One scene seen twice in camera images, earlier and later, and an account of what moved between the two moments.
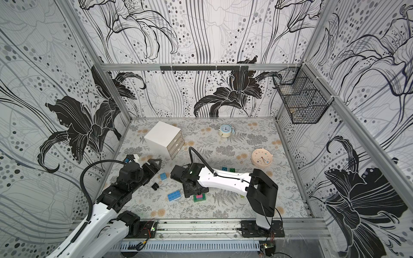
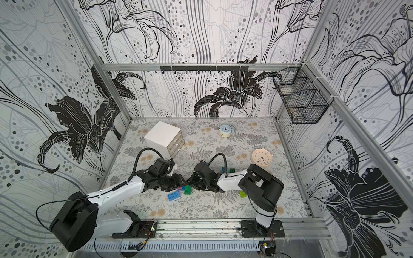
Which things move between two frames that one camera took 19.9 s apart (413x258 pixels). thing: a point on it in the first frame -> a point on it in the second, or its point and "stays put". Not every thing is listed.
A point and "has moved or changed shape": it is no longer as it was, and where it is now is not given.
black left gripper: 151,171 -> 176,183
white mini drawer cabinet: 165,138 stays put
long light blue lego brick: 173,195 stays put
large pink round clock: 261,158 stays put
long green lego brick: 198,198 has moved or changed shape
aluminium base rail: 216,229 stays put
